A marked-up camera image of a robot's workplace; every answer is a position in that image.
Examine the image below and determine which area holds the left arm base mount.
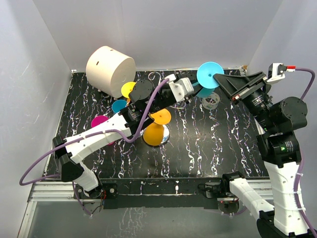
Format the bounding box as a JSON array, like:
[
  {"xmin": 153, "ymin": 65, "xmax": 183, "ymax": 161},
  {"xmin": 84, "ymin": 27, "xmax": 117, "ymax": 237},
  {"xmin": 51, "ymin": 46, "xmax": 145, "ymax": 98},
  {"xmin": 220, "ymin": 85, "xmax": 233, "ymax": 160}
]
[{"xmin": 72, "ymin": 182, "xmax": 118, "ymax": 218}]

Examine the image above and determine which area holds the aluminium frame rail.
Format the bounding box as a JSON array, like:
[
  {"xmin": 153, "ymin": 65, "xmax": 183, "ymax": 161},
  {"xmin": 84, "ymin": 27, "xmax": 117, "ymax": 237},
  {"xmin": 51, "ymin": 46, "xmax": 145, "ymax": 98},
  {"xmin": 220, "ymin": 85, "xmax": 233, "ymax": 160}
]
[{"xmin": 17, "ymin": 66, "xmax": 307, "ymax": 238}]

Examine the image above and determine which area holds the orange wine glass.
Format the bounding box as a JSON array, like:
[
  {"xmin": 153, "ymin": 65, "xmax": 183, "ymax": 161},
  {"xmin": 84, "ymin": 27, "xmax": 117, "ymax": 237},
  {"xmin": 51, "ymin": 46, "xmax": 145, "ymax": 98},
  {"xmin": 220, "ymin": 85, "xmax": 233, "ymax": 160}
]
[
  {"xmin": 142, "ymin": 109, "xmax": 171, "ymax": 147},
  {"xmin": 121, "ymin": 82, "xmax": 136, "ymax": 103}
]

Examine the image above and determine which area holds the magenta plastic wine glass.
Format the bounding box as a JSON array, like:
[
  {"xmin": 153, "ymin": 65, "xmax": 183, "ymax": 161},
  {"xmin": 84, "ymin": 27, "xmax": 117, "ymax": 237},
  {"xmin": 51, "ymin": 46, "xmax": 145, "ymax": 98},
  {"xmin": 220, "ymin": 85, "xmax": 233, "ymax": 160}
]
[{"xmin": 91, "ymin": 115, "xmax": 109, "ymax": 132}]

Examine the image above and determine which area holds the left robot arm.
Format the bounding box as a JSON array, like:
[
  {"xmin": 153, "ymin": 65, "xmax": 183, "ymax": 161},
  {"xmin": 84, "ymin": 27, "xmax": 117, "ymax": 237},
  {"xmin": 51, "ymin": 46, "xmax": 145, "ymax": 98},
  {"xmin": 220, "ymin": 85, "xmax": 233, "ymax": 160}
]
[{"xmin": 53, "ymin": 75, "xmax": 202, "ymax": 198}]

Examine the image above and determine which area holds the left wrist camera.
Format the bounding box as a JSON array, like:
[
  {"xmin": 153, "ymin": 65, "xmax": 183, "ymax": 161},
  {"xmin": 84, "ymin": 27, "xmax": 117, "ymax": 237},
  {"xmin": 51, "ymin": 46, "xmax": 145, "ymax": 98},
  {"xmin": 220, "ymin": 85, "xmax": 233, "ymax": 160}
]
[{"xmin": 165, "ymin": 74, "xmax": 194, "ymax": 102}]

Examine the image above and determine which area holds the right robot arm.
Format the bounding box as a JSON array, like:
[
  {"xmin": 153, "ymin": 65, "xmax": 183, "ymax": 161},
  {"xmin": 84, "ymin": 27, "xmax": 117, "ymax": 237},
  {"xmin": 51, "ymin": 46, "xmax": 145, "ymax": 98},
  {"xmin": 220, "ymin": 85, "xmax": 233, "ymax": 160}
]
[{"xmin": 214, "ymin": 72, "xmax": 317, "ymax": 238}]

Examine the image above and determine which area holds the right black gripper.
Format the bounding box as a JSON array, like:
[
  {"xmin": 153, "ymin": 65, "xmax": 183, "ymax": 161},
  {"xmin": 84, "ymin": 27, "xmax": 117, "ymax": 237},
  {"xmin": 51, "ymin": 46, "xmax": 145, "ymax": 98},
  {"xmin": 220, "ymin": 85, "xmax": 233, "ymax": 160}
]
[{"xmin": 212, "ymin": 70, "xmax": 275, "ymax": 130}]

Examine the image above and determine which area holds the chrome wine glass rack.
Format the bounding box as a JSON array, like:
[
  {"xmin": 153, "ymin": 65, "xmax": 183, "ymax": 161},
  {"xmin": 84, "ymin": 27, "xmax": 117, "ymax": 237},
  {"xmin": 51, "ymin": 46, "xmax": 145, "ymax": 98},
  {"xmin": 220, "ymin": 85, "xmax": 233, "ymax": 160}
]
[{"xmin": 142, "ymin": 73, "xmax": 189, "ymax": 147}]

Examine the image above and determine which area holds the grey tape roll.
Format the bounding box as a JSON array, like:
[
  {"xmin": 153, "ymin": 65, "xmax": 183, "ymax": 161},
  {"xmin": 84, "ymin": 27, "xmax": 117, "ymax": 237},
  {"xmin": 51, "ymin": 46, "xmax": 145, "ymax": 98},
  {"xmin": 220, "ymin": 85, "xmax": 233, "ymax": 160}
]
[{"xmin": 202, "ymin": 92, "xmax": 220, "ymax": 110}]

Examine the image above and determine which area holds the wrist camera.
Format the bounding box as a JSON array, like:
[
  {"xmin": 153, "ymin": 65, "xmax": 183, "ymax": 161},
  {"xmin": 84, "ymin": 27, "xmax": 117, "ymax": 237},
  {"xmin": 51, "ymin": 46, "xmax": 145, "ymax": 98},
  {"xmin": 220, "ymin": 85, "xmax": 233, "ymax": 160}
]
[
  {"xmin": 266, "ymin": 63, "xmax": 296, "ymax": 85},
  {"xmin": 165, "ymin": 74, "xmax": 194, "ymax": 102}
]

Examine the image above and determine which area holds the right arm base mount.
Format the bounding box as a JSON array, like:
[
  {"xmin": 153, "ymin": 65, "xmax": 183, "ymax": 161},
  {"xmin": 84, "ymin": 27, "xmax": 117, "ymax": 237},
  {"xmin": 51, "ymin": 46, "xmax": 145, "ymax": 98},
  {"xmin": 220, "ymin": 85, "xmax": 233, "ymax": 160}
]
[{"xmin": 198, "ymin": 183, "xmax": 247, "ymax": 217}]

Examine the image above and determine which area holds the white cylindrical container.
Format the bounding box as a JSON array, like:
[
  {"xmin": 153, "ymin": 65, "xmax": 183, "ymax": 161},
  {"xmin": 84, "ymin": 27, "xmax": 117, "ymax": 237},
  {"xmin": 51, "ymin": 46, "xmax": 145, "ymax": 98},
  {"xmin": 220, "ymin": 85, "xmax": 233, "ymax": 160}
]
[{"xmin": 86, "ymin": 46, "xmax": 136, "ymax": 98}]

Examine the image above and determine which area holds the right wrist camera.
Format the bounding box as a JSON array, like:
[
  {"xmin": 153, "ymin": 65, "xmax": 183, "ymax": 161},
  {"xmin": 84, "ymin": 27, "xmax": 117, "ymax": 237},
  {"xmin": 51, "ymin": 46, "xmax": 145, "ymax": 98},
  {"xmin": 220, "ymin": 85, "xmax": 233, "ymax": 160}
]
[{"xmin": 266, "ymin": 63, "xmax": 296, "ymax": 85}]

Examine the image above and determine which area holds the blue plastic wine glass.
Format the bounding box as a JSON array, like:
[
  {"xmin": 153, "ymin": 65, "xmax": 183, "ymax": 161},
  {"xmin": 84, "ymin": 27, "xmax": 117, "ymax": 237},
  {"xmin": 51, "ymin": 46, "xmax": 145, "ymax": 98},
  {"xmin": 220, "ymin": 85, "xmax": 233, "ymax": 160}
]
[{"xmin": 111, "ymin": 99, "xmax": 127, "ymax": 114}]

